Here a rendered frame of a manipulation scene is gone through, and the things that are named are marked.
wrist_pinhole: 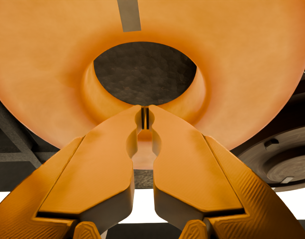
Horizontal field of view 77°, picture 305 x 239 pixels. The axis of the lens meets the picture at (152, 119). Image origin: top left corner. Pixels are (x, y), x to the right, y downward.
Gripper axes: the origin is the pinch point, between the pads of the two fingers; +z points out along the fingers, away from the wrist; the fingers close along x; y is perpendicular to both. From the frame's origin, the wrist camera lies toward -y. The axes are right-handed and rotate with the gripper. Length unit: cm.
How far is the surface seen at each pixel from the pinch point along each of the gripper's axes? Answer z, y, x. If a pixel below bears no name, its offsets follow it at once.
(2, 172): 538, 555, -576
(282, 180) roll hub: 18.2, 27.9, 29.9
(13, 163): 575, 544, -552
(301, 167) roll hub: 16.5, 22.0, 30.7
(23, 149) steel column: 371, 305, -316
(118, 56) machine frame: 37.0, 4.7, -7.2
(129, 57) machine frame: 37.1, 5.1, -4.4
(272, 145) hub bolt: 14.4, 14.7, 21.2
